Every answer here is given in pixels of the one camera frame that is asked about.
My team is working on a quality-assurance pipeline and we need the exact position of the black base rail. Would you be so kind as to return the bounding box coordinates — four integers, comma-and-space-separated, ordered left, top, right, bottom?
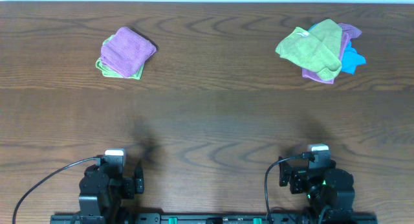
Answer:
49, 213, 378, 224

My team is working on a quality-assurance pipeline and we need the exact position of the folded green cloth underneath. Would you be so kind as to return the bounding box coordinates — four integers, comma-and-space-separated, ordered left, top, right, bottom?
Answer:
95, 34, 145, 80

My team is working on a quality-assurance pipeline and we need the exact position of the right black cable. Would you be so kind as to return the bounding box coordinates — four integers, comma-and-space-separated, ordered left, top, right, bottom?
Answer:
264, 154, 311, 224

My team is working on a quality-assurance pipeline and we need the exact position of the black cable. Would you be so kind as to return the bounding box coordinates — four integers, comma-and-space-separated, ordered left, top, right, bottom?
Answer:
264, 154, 311, 224
12, 156, 106, 224

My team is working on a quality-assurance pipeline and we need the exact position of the crumpled blue cloth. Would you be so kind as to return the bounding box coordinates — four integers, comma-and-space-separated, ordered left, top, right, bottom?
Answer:
307, 23, 367, 75

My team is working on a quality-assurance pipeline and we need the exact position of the folded purple cloth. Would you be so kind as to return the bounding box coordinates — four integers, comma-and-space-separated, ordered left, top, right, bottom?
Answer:
100, 26, 158, 78

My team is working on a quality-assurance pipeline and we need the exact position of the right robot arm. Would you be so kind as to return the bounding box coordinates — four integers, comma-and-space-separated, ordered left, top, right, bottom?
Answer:
279, 155, 356, 223

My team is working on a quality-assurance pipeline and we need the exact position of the light green microfiber cloth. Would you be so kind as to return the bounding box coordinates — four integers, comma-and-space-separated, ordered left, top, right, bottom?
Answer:
276, 19, 342, 81

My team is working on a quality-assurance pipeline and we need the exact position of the left black cable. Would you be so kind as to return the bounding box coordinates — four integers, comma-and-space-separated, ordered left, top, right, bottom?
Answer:
12, 156, 106, 224

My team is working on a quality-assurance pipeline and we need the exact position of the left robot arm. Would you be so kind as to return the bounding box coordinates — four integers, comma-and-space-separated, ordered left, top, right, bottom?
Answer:
71, 156, 144, 224

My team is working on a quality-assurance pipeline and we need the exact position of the crumpled purple cloth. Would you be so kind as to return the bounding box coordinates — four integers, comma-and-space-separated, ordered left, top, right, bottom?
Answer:
301, 23, 363, 85

